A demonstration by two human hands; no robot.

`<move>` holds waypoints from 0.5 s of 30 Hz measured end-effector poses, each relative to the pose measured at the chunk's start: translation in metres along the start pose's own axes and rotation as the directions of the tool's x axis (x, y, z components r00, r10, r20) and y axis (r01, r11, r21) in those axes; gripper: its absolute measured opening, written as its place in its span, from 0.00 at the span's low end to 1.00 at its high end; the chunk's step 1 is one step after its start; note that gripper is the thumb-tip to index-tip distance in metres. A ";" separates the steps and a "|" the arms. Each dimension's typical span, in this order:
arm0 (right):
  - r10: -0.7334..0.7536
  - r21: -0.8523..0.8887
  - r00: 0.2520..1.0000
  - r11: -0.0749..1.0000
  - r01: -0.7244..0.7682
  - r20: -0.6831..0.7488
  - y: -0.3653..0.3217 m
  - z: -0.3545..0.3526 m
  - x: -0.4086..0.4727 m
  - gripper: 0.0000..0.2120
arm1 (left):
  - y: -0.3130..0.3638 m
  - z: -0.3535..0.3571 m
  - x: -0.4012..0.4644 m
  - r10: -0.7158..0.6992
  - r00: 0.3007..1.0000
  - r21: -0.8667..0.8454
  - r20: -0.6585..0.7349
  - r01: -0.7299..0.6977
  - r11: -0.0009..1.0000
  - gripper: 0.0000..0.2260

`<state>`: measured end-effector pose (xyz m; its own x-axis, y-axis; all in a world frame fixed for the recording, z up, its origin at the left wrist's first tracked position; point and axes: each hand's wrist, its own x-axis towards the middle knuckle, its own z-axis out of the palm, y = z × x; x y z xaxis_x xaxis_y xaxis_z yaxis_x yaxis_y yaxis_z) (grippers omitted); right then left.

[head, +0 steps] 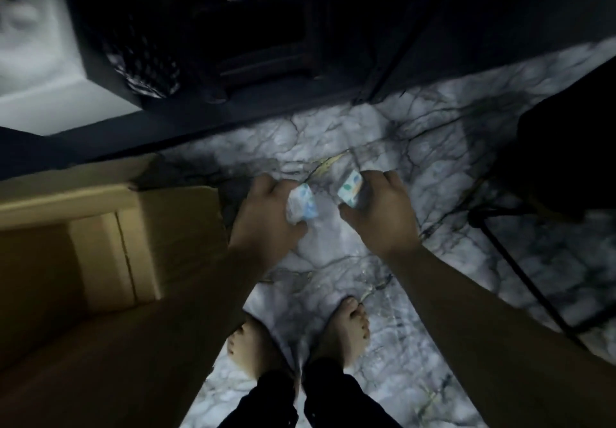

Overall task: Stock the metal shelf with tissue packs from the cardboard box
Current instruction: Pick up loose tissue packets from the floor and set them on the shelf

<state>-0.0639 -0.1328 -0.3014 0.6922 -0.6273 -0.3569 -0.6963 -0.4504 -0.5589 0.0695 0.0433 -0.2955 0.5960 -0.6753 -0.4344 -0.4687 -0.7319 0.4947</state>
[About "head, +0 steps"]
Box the person's right foot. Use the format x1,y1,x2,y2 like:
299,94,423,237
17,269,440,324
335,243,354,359
312,296,372,371

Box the person's left forearm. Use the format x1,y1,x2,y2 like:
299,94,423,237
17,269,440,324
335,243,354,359
28,247,270,428

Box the black mesh basket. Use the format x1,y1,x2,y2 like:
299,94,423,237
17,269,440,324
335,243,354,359
103,13,182,100

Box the black metal shelving rack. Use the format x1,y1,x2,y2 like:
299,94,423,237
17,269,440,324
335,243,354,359
0,0,616,181

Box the person's left foot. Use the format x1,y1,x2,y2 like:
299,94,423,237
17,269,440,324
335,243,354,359
226,316,286,380

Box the person's foot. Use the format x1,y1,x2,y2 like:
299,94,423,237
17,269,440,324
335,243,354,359
312,296,372,371
226,316,286,380

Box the person's left hand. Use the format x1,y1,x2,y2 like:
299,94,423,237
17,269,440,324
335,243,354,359
228,174,309,272

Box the person's right hand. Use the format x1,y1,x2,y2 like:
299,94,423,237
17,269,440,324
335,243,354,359
338,170,422,260

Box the small blue white tissue packet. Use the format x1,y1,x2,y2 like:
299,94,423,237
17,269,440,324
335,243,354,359
336,170,364,210
286,183,320,225

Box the person's right forearm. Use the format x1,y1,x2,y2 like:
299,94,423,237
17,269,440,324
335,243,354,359
384,244,616,428

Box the person's black trousers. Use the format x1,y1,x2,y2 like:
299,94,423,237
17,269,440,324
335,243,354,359
216,357,403,428

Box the white box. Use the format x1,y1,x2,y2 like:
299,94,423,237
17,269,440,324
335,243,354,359
0,0,141,137

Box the brown cardboard box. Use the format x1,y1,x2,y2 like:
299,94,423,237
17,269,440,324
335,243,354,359
0,153,230,371

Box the dark grey folding chair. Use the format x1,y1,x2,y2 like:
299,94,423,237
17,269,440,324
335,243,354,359
467,203,616,346

